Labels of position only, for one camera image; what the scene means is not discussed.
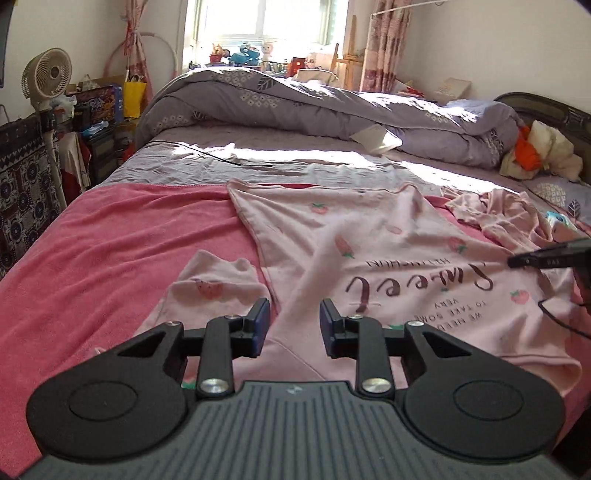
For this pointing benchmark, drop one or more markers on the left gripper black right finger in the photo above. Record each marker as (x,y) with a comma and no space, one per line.
(340,334)

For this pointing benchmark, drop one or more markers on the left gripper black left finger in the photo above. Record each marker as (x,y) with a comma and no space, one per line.
(248,332)

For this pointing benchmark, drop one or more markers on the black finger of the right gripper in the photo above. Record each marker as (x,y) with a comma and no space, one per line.
(572,254)

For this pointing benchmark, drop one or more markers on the pink strawberry print pants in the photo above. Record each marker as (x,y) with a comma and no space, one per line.
(206,288)

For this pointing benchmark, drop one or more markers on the pink strawberry print shirt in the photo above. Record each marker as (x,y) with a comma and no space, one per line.
(393,256)

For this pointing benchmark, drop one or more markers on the orange and cream clothes pile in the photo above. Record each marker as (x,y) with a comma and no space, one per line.
(541,149)

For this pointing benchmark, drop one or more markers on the dark wooden headboard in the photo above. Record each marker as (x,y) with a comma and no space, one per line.
(572,122)

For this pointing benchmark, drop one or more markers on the pink terry blanket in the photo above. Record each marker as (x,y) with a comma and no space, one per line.
(84,397)

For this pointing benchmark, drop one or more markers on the blue grey pillow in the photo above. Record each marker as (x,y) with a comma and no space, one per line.
(474,110)

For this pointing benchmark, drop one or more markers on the lilac bed sheet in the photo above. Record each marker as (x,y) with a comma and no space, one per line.
(213,153)

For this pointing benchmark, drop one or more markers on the purple floral duvet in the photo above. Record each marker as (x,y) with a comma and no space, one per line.
(254,99)

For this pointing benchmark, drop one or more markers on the patterned cloth covered cabinet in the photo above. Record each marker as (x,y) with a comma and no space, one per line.
(29,201)

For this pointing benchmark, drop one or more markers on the yellow shopping bag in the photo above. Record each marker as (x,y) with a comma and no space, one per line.
(133,93)

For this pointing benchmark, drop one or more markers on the wooden easel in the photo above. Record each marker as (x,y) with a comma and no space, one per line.
(344,66)

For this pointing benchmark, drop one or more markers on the blue plush toy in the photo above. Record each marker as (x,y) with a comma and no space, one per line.
(246,56)

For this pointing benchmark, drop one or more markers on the right pink floral curtain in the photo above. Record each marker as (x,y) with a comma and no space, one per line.
(385,47)

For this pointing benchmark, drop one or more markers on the pink floral curtain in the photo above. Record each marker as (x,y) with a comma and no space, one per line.
(385,47)
(133,12)

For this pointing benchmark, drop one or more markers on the pink hula hoop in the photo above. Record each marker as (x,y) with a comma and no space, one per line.
(137,46)

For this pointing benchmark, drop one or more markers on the left pink floral curtain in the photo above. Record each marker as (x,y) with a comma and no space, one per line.
(133,12)

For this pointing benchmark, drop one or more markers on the white clothes rail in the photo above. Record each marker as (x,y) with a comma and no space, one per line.
(405,6)

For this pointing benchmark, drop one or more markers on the white pedestal fan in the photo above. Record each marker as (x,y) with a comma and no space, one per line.
(45,78)

